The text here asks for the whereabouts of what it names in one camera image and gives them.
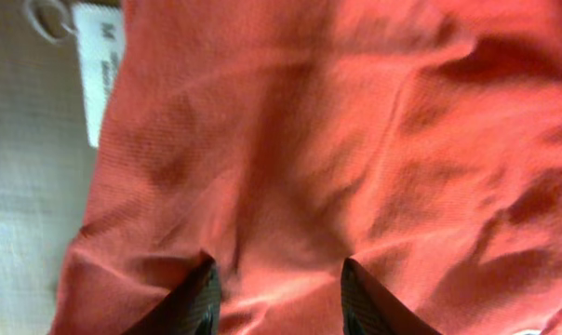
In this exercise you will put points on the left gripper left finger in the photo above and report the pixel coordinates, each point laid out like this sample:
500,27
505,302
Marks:
192,308

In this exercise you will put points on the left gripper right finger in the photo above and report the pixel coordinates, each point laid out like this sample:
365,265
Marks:
369,308

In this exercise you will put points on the orange red t-shirt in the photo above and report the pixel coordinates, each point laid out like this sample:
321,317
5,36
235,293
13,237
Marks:
421,138

